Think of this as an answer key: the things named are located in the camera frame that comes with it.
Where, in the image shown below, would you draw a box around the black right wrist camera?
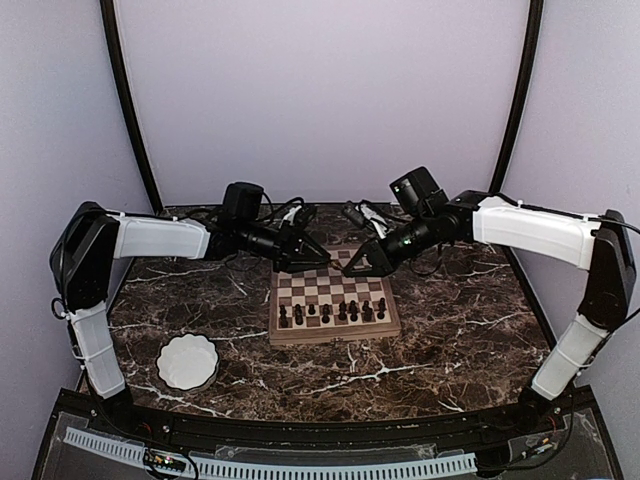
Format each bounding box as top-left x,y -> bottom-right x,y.
390,166 -> 448,217

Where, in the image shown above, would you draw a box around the wooden chess board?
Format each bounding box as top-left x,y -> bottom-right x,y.
269,267 -> 401,346

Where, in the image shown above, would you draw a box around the white fluted ceramic bowl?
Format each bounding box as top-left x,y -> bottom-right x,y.
156,333 -> 220,391

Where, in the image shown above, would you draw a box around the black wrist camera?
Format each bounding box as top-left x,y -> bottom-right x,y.
222,182 -> 264,221
390,166 -> 448,217

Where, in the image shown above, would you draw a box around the black frame post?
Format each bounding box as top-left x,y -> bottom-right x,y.
489,0 -> 544,193
99,0 -> 164,213

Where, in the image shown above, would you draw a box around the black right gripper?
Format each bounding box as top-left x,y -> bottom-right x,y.
343,211 -> 437,277

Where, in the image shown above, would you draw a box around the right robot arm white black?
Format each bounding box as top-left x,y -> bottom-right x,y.
342,190 -> 637,434

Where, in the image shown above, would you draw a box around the black right frame post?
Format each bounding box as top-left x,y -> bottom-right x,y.
489,0 -> 544,193

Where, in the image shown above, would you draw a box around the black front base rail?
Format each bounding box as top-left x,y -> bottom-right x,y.
45,387 -> 608,461

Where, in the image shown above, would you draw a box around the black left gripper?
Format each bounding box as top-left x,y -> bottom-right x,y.
238,219 -> 331,273

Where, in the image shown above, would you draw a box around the black left frame post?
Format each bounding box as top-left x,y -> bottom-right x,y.
99,0 -> 164,213

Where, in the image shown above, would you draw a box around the grey slotted cable duct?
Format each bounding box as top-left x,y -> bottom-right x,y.
62,427 -> 477,479

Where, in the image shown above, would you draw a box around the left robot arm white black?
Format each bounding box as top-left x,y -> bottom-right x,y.
49,199 -> 330,436

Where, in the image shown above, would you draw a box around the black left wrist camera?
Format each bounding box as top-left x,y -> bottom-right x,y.
222,182 -> 264,221

